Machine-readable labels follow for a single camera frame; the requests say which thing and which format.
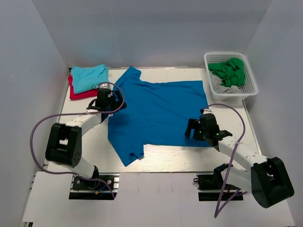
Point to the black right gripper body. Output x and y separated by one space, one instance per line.
192 129

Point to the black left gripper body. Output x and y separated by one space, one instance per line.
117 101

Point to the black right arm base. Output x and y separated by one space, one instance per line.
209 190

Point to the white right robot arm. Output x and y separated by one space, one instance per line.
265 178

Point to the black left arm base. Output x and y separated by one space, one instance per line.
94 191

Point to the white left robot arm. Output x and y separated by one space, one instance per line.
64 146

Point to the folded light blue t-shirt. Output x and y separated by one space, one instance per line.
85 79

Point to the folded red t-shirt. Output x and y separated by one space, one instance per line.
80 96

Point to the grey t-shirt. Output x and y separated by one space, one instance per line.
220 89

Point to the white plastic basket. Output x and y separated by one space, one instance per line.
250 87

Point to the green t-shirt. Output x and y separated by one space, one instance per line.
231 72

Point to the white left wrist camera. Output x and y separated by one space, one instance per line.
105 85

